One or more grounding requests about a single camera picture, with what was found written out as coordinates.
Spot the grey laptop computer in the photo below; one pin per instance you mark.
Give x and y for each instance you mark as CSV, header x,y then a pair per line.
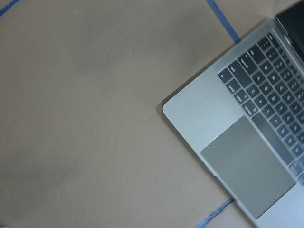
x,y
244,118

